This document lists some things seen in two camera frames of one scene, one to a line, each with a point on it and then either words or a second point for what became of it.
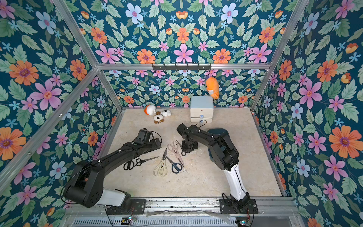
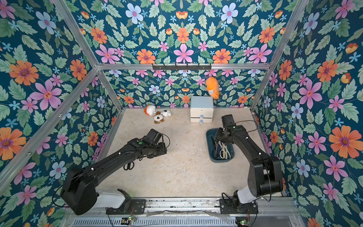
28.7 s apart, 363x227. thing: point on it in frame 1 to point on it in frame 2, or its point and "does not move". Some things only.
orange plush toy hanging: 212,87 does not move
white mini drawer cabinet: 202,109 does not move
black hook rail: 181,67 does not move
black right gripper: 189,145 to 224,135
